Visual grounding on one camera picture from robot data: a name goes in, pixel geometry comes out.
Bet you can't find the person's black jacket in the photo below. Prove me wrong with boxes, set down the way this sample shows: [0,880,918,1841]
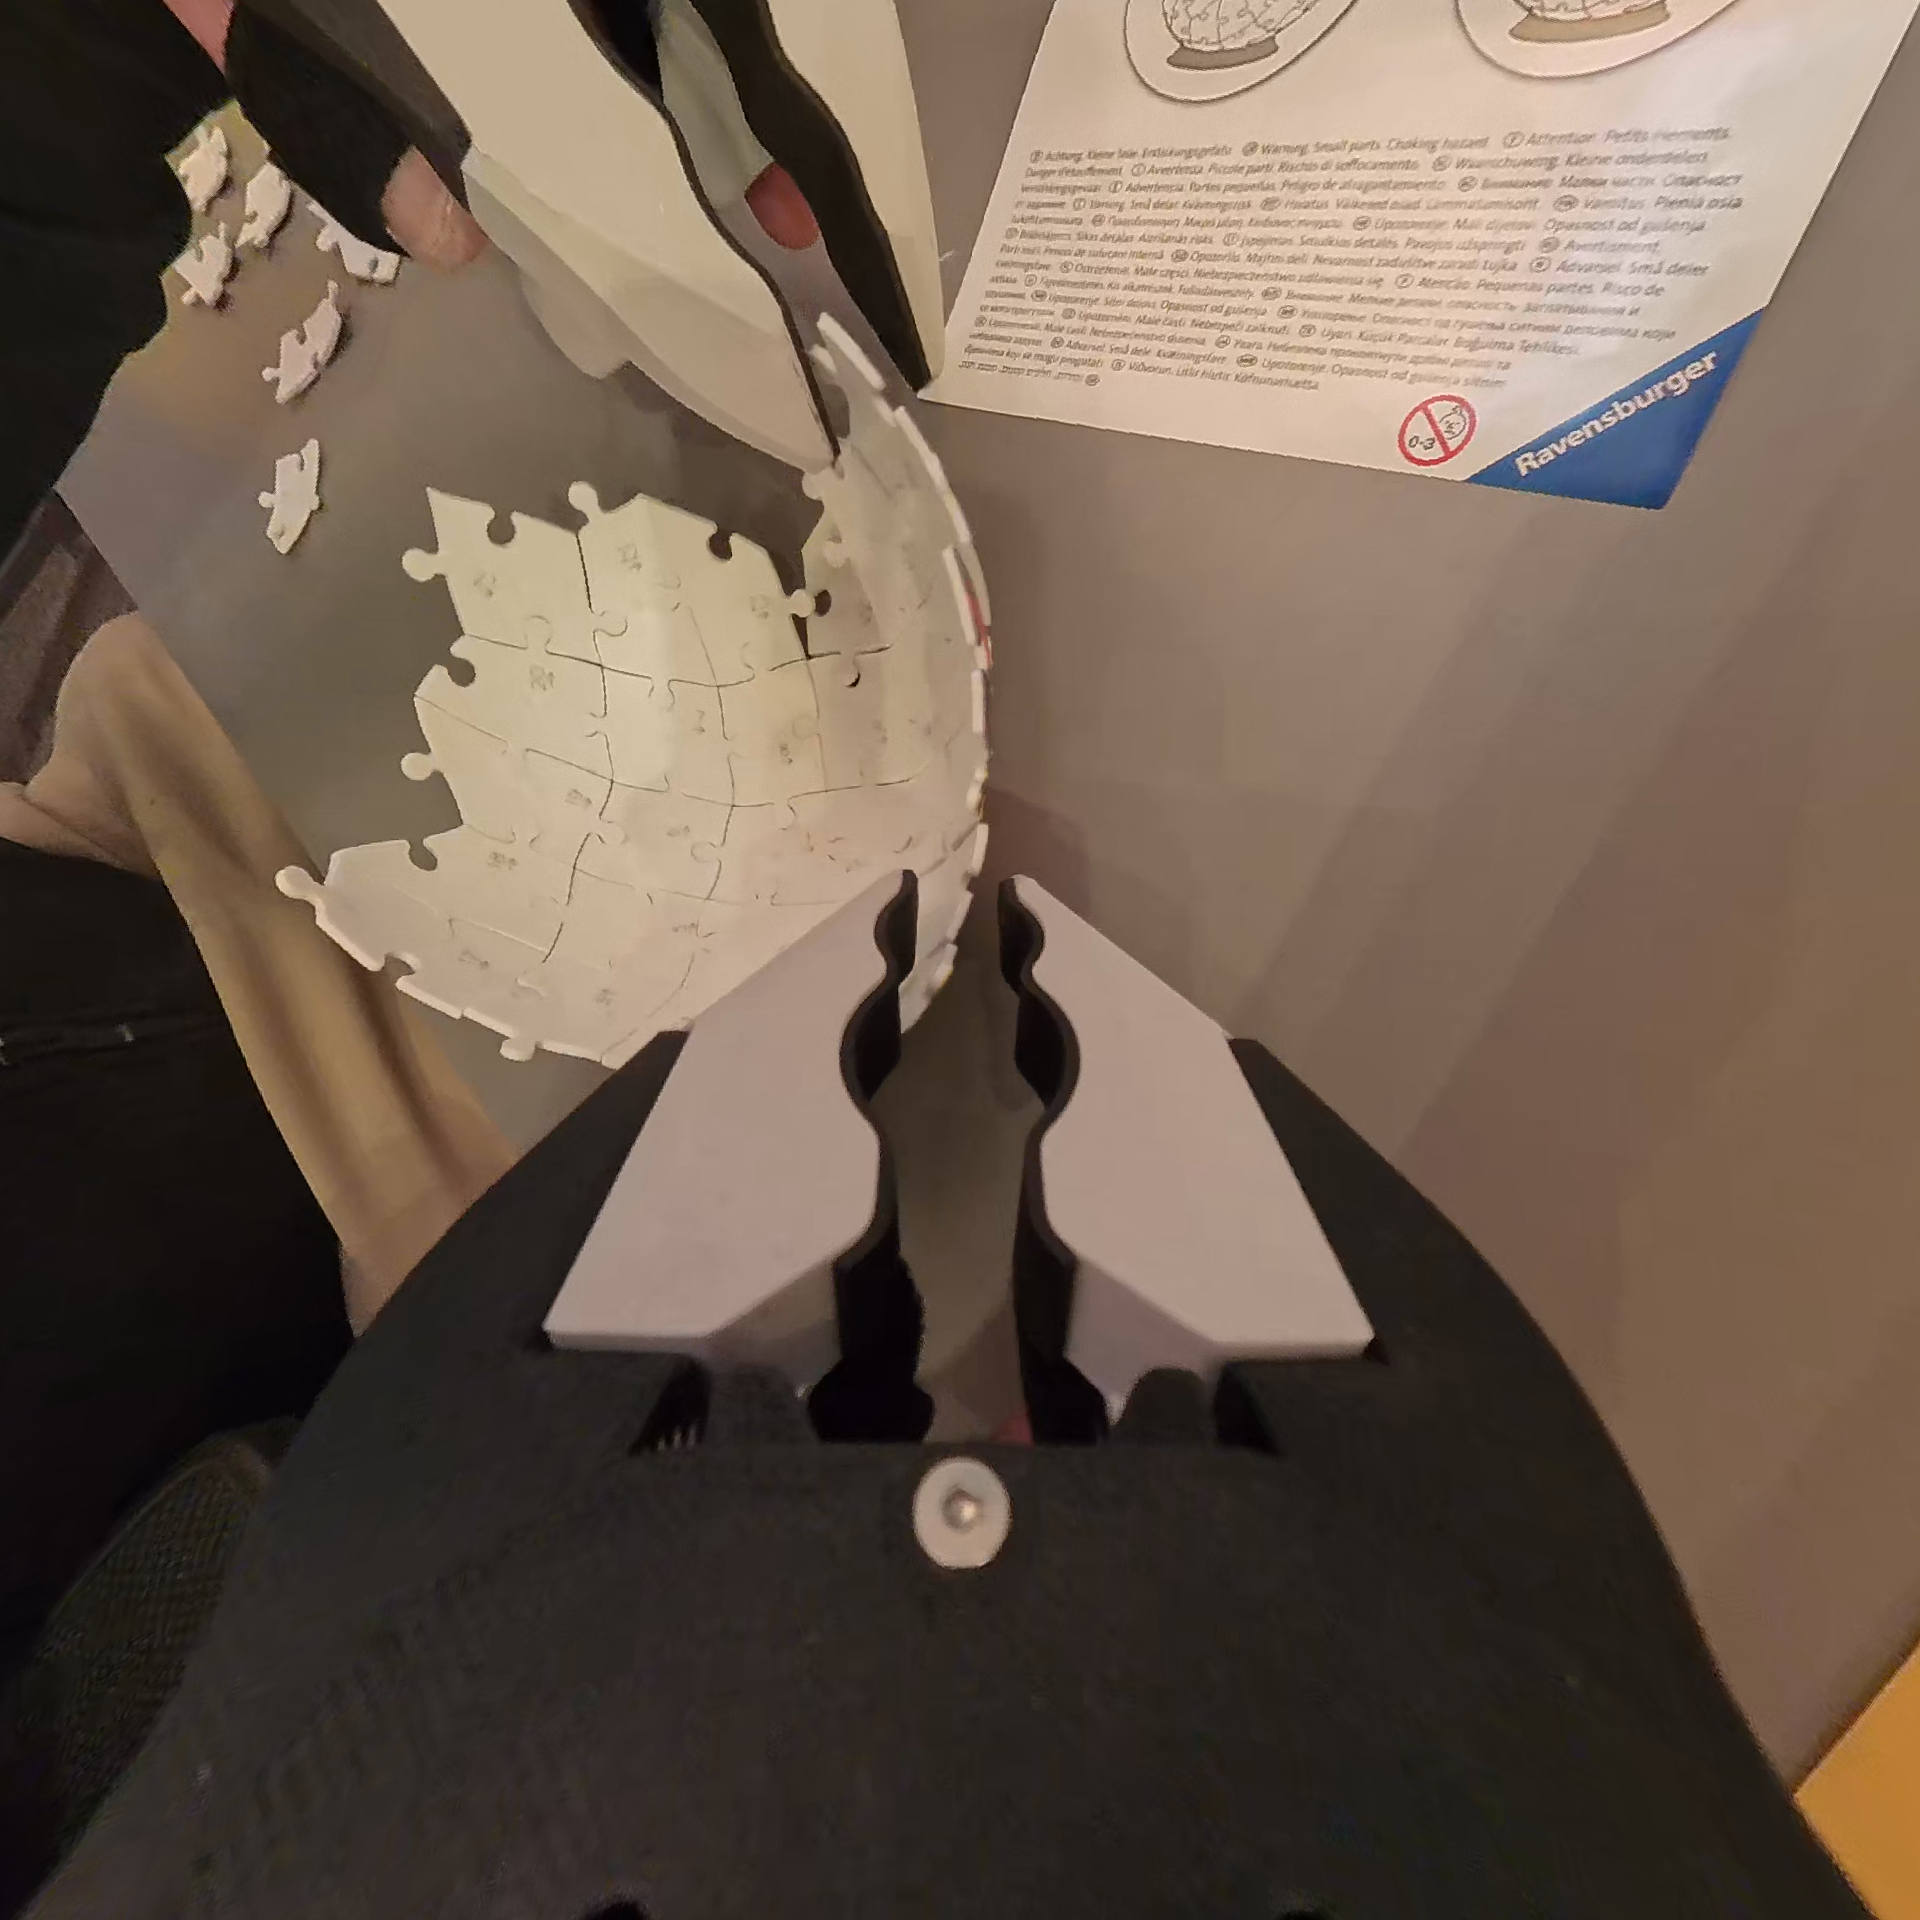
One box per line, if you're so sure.
[0,839,370,1651]

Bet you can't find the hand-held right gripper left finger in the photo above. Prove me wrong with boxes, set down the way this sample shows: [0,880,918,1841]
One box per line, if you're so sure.
[541,870,920,1412]

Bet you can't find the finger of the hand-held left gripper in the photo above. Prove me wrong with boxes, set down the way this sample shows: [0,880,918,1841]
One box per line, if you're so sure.
[374,0,842,464]
[704,0,940,391]

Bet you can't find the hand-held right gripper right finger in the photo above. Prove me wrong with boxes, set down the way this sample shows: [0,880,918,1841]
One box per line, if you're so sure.
[995,873,1376,1427]

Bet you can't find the yellow panel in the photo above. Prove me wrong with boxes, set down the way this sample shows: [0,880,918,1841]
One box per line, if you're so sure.
[1791,1656,1920,1920]

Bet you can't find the scattered loose jigsaw pieces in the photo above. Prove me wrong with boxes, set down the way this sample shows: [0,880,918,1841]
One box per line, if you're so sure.
[164,122,409,560]

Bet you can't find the folded paper instruction leaflet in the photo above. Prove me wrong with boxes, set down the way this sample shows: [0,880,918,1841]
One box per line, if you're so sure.
[914,0,1759,511]

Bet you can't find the person's beige trousers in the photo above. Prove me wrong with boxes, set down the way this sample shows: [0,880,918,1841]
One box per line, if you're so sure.
[0,600,520,1329]

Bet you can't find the partly built white puzzle ball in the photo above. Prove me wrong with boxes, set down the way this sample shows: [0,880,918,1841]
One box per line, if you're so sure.
[274,311,995,1070]

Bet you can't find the person's left hand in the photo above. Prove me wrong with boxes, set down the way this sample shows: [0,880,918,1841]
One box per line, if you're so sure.
[164,0,822,276]

